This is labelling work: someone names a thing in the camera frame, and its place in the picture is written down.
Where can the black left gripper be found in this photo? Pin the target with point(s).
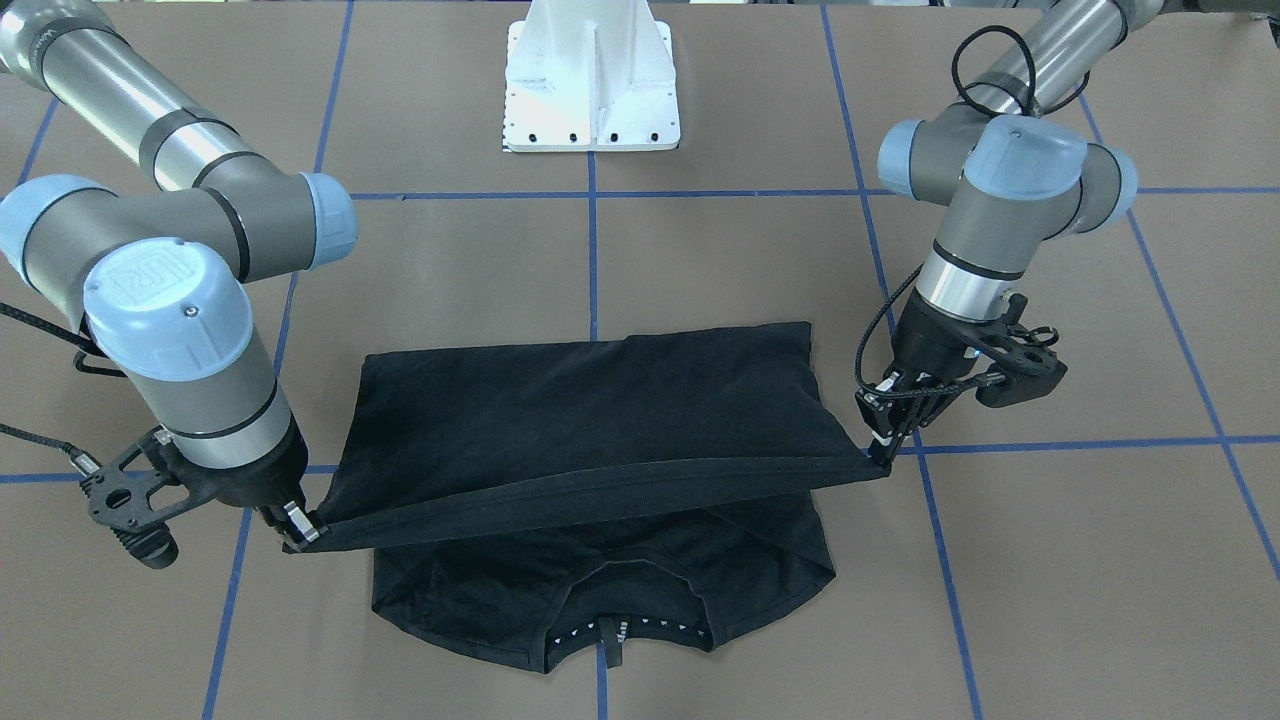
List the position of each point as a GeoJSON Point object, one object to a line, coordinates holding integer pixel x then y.
{"type": "Point", "coordinates": [928, 345]}

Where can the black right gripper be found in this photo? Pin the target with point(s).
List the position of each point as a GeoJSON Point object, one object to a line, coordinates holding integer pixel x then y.
{"type": "Point", "coordinates": [252, 472]}

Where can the black graphic t-shirt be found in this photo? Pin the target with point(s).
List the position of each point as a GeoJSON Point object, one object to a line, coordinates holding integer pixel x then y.
{"type": "Point", "coordinates": [525, 502]}

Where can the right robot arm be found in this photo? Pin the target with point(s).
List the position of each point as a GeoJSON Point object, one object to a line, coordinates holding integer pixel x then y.
{"type": "Point", "coordinates": [155, 283]}

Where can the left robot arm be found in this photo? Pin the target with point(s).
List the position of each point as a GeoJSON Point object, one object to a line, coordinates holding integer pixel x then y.
{"type": "Point", "coordinates": [1009, 179]}

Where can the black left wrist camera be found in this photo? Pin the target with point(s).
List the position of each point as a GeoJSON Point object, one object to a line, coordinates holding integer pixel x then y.
{"type": "Point", "coordinates": [1024, 366]}

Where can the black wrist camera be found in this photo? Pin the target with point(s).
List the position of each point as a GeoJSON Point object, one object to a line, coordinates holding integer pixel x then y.
{"type": "Point", "coordinates": [1024, 366]}
{"type": "Point", "coordinates": [120, 495]}

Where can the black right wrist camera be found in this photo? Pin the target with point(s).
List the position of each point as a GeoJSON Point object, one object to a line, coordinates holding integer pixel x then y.
{"type": "Point", "coordinates": [120, 495]}

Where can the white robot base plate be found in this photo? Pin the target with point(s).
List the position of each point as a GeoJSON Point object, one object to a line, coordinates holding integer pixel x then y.
{"type": "Point", "coordinates": [590, 76]}

